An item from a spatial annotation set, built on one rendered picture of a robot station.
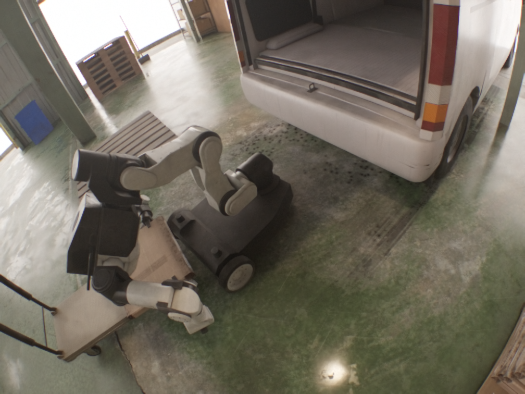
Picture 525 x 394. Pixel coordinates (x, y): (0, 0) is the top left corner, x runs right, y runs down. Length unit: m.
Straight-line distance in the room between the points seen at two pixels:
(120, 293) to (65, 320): 0.87
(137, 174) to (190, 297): 0.47
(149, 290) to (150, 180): 0.40
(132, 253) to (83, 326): 0.70
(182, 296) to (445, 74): 1.18
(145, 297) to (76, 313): 0.87
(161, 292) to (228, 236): 0.60
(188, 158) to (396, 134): 0.88
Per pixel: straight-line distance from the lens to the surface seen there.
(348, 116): 1.32
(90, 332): 1.62
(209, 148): 1.11
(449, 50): 1.06
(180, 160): 1.12
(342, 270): 1.38
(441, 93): 1.10
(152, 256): 1.46
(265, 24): 2.07
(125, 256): 1.11
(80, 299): 1.78
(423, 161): 1.23
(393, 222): 1.54
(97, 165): 1.00
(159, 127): 2.81
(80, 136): 4.16
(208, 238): 1.41
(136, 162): 1.03
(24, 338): 1.61
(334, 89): 1.53
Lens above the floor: 1.25
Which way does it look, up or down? 46 degrees down
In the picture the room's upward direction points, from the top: 21 degrees counter-clockwise
